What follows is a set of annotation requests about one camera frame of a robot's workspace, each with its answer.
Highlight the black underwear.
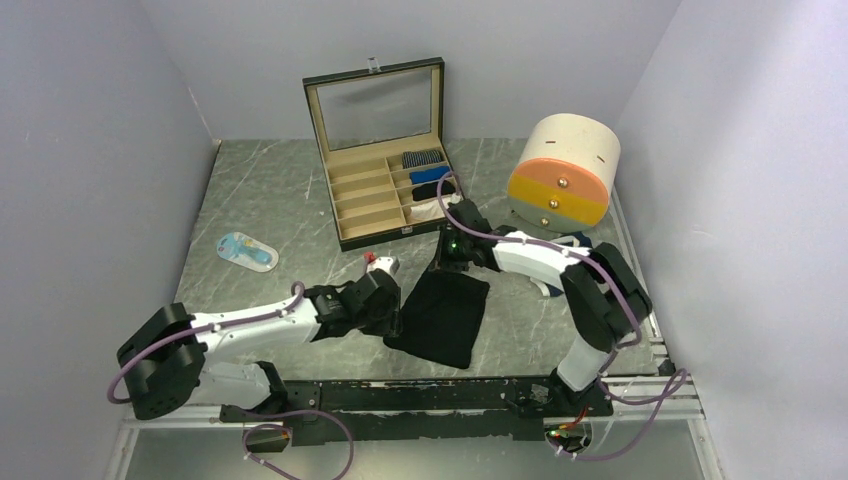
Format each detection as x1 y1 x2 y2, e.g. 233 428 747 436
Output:
383 270 490 370

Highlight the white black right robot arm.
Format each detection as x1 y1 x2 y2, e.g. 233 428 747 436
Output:
437 200 653 415

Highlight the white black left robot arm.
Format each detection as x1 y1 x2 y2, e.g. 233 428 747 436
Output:
107 256 401 420

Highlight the navy white underwear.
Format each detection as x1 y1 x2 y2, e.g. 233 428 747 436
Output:
530 232 593 298

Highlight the white rolled cloth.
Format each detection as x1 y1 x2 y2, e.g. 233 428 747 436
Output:
406 195 462 223

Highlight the black rolled cloth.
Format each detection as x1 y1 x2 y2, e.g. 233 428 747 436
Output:
411 181 456 202

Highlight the blue rolled cloth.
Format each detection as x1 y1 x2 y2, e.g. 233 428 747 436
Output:
409 165 451 185

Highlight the striped rolled cloth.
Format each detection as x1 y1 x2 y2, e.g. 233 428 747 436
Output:
401 149 443 169

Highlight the round cream drawer cabinet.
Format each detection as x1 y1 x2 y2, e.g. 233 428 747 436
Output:
506 113 621 234

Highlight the black beige organizer box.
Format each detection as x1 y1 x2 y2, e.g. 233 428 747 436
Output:
302 57 451 251

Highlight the blue packaged item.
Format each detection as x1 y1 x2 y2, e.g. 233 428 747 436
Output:
215 232 279 273

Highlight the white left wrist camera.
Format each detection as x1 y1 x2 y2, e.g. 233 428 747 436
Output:
363 252 400 277

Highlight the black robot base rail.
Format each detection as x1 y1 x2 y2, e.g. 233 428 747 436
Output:
219 376 613 446

